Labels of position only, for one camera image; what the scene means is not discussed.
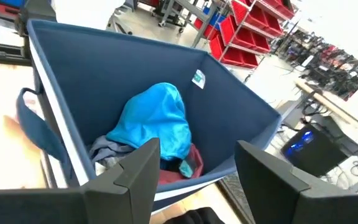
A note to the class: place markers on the metal shelf rack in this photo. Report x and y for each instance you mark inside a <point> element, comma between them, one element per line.
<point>225,37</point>

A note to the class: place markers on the grey-blue knit garment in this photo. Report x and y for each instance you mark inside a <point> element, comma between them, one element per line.
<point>107,149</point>

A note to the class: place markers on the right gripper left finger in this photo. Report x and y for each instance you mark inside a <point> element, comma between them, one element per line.
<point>141,174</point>

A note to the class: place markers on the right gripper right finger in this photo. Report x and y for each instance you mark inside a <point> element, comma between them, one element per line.
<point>266,186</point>

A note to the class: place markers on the grey metal cart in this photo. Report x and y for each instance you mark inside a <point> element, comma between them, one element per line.
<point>191,9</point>

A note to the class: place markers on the black garment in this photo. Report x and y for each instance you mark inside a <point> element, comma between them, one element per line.
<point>197,216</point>

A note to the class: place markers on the navy white striped fabric bin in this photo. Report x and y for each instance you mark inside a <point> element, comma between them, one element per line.
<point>104,77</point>

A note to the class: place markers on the bright blue garment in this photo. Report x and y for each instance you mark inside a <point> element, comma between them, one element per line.
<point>154,118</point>

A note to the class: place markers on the red storage bin row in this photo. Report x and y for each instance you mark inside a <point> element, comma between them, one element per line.
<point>244,34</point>
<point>232,56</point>
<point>278,9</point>

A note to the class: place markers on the black floor mat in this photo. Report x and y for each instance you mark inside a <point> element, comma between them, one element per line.
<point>232,199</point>

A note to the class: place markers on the black box with blue light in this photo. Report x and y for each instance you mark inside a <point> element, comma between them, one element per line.
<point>315,155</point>

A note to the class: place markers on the long wooden stick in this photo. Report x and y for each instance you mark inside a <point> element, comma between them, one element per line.
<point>331,107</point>

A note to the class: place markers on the black aluminium table frame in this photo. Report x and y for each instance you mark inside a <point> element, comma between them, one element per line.
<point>2,54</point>

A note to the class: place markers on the red garment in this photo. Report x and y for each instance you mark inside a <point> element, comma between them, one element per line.
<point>172,179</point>

